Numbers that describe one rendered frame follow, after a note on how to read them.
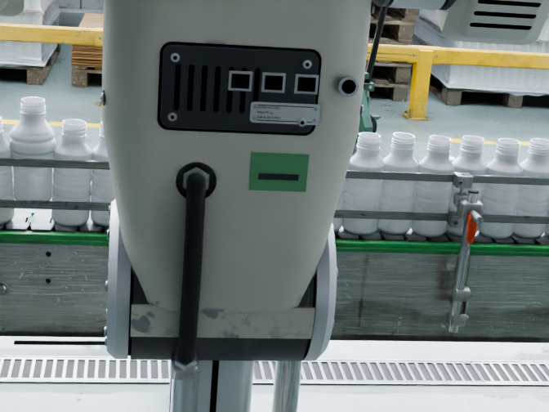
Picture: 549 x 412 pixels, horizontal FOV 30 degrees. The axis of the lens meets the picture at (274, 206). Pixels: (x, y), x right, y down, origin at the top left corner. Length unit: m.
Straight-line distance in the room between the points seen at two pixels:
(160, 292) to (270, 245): 0.11
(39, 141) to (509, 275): 0.80
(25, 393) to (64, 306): 1.54
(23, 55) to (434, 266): 5.53
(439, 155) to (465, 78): 5.67
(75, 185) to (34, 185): 0.06
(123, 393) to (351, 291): 1.59
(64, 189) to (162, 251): 0.74
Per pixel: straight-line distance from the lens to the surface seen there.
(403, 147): 1.68
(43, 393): 3.20
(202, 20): 0.85
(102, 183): 1.63
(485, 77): 7.40
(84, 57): 6.98
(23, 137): 1.61
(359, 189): 1.67
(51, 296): 1.68
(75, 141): 1.62
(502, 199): 1.74
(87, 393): 3.20
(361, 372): 3.41
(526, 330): 1.83
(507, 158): 1.73
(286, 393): 1.81
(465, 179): 1.68
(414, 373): 3.45
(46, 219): 1.69
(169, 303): 0.93
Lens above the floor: 1.59
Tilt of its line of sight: 19 degrees down
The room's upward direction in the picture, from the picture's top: 5 degrees clockwise
